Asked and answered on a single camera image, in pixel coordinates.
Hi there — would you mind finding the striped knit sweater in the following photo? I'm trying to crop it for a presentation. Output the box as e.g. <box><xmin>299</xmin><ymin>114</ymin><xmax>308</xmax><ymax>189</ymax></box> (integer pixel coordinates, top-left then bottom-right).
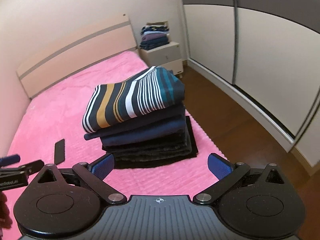
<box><xmin>82</xmin><ymin>66</ymin><xmax>185</xmax><ymax>133</ymax></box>

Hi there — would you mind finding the folded clothes pile on nightstand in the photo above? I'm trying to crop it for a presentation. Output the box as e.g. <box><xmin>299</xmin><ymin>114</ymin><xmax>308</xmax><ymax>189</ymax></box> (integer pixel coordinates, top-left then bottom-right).
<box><xmin>139</xmin><ymin>21</ymin><xmax>170</xmax><ymax>50</ymax></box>

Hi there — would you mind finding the pink plush bed blanket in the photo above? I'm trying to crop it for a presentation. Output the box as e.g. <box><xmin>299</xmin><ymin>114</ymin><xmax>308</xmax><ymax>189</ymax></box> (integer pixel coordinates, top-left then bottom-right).
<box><xmin>0</xmin><ymin>50</ymin><xmax>228</xmax><ymax>240</ymax></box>

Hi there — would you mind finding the black folded garments bottom stack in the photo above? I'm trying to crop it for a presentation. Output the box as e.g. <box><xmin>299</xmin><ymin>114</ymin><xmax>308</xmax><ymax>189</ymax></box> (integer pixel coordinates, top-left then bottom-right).
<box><xmin>100</xmin><ymin>116</ymin><xmax>199</xmax><ymax>169</ymax></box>

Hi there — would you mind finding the navy folded garment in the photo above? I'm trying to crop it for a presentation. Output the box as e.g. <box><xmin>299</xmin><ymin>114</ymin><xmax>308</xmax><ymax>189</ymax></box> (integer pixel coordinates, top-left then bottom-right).
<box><xmin>84</xmin><ymin>103</ymin><xmax>185</xmax><ymax>140</ymax></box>
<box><xmin>100</xmin><ymin>115</ymin><xmax>186</xmax><ymax>147</ymax></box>

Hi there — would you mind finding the top navy folded garment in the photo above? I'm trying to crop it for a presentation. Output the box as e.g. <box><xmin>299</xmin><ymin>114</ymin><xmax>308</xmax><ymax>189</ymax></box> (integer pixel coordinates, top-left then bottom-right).
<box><xmin>84</xmin><ymin>103</ymin><xmax>185</xmax><ymax>140</ymax></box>

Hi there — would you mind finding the white bedside table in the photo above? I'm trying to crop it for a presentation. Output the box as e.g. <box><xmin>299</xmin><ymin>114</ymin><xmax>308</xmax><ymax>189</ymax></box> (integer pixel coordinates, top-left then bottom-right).
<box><xmin>139</xmin><ymin>42</ymin><xmax>183</xmax><ymax>77</ymax></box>

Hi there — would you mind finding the white grey sliding wardrobe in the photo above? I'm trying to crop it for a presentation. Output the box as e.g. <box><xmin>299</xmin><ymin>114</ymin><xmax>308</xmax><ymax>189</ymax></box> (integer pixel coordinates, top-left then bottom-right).
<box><xmin>182</xmin><ymin>0</ymin><xmax>319</xmax><ymax>170</ymax></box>

